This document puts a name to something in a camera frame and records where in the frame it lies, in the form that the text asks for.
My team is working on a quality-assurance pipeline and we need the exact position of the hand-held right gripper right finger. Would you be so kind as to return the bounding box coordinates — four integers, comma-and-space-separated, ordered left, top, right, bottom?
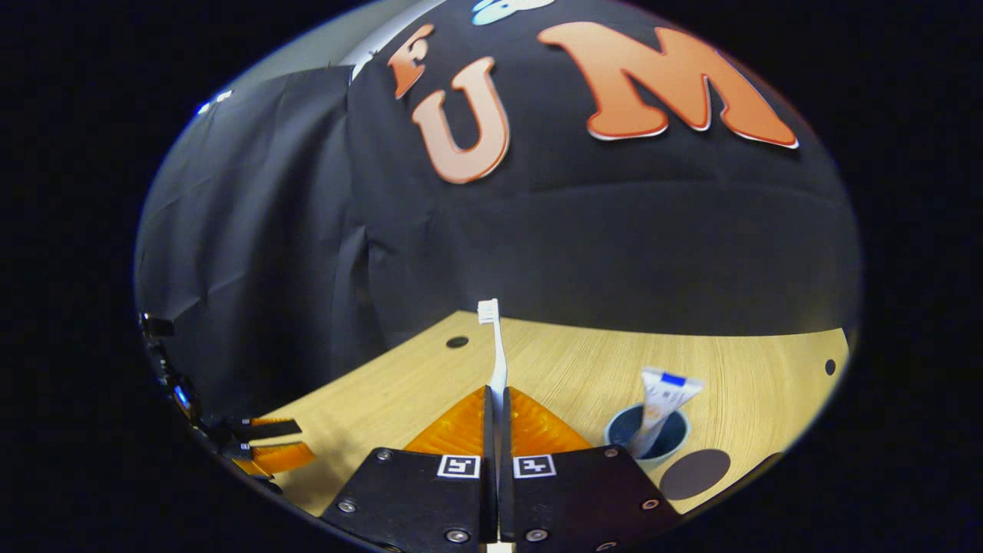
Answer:
501, 386, 683, 553

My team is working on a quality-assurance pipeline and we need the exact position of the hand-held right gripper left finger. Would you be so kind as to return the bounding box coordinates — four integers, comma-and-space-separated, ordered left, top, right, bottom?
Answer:
321, 386, 496, 553

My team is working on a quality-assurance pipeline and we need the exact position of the light blue cup wooden handle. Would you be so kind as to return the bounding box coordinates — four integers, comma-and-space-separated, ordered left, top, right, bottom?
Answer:
604, 404, 691, 471

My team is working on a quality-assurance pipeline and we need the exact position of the round dark brown coaster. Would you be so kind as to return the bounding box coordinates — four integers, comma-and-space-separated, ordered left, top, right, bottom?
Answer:
659, 449, 732, 502

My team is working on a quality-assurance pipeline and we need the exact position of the white toothpaste tube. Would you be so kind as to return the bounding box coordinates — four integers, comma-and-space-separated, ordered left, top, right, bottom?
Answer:
630, 367, 705, 459

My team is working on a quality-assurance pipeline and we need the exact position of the pale blue toothbrush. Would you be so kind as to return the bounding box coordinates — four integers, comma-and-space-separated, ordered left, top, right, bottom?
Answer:
477, 299, 514, 553

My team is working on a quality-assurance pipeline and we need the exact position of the wooden desktop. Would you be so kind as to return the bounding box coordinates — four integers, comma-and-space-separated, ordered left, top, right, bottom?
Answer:
257, 310, 852, 553

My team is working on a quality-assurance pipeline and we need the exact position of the black backdrop cloth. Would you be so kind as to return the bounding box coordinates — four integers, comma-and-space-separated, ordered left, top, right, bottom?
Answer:
134, 0, 862, 431

